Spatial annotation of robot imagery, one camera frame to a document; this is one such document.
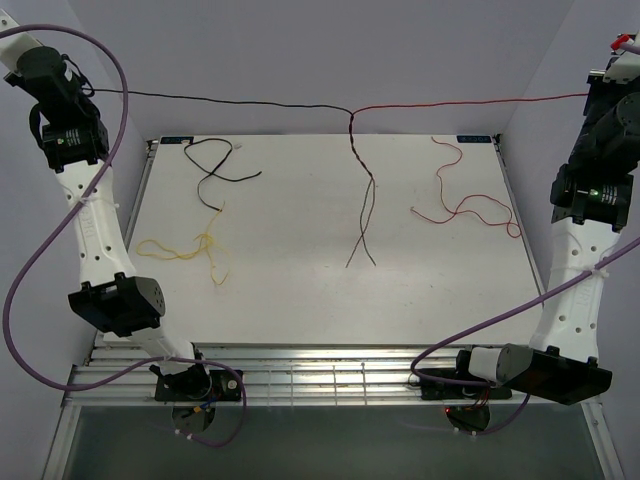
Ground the yellow wire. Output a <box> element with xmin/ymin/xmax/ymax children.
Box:
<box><xmin>136</xmin><ymin>200</ymin><xmax>232</xmax><ymax>286</ymax></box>

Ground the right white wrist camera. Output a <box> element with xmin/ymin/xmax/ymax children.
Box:
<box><xmin>603</xmin><ymin>33</ymin><xmax>639</xmax><ymax>85</ymax></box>

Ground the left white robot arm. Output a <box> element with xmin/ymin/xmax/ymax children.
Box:
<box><xmin>1</xmin><ymin>44</ymin><xmax>212</xmax><ymax>400</ymax></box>

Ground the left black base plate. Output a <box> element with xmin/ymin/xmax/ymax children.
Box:
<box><xmin>153</xmin><ymin>370</ymin><xmax>242</xmax><ymax>403</ymax></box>

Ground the left blue label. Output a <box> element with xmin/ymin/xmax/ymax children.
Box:
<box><xmin>160</xmin><ymin>136</ymin><xmax>194</xmax><ymax>145</ymax></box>

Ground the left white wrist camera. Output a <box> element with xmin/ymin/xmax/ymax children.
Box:
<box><xmin>1</xmin><ymin>10</ymin><xmax>42</xmax><ymax>72</ymax></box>

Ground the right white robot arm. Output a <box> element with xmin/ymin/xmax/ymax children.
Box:
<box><xmin>451</xmin><ymin>63</ymin><xmax>639</xmax><ymax>405</ymax></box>

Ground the aluminium rail frame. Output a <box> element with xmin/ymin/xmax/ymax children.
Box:
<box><xmin>63</xmin><ymin>137</ymin><xmax>624</xmax><ymax>480</ymax></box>

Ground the right blue label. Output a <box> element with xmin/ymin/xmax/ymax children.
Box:
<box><xmin>456</xmin><ymin>135</ymin><xmax>492</xmax><ymax>144</ymax></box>

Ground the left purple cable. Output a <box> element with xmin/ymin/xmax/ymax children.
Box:
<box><xmin>0</xmin><ymin>24</ymin><xmax>247</xmax><ymax>448</ymax></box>

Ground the blue label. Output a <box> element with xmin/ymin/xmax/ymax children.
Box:
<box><xmin>160</xmin><ymin>136</ymin><xmax>194</xmax><ymax>145</ymax></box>
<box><xmin>456</xmin><ymin>135</ymin><xmax>492</xmax><ymax>144</ymax></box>

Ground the dark red twisted wire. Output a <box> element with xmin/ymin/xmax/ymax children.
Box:
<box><xmin>344</xmin><ymin>91</ymin><xmax>594</xmax><ymax>269</ymax></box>

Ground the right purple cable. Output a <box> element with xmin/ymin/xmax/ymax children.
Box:
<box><xmin>409</xmin><ymin>39</ymin><xmax>640</xmax><ymax>437</ymax></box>

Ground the purple cable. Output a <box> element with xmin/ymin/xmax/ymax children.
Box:
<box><xmin>0</xmin><ymin>24</ymin><xmax>247</xmax><ymax>448</ymax></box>
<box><xmin>409</xmin><ymin>39</ymin><xmax>640</xmax><ymax>437</ymax></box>

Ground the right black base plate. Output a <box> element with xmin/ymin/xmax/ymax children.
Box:
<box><xmin>418</xmin><ymin>368</ymin><xmax>485</xmax><ymax>401</ymax></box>

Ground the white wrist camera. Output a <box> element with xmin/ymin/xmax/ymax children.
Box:
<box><xmin>1</xmin><ymin>10</ymin><xmax>42</xmax><ymax>72</ymax></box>
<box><xmin>603</xmin><ymin>33</ymin><xmax>639</xmax><ymax>85</ymax></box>

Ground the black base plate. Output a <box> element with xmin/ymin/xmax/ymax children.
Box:
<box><xmin>418</xmin><ymin>368</ymin><xmax>485</xmax><ymax>401</ymax></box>
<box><xmin>153</xmin><ymin>370</ymin><xmax>242</xmax><ymax>403</ymax></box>

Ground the black wire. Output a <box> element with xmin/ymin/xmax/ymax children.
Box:
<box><xmin>183</xmin><ymin>138</ymin><xmax>263</xmax><ymax>212</ymax></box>
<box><xmin>82</xmin><ymin>87</ymin><xmax>377</xmax><ymax>266</ymax></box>

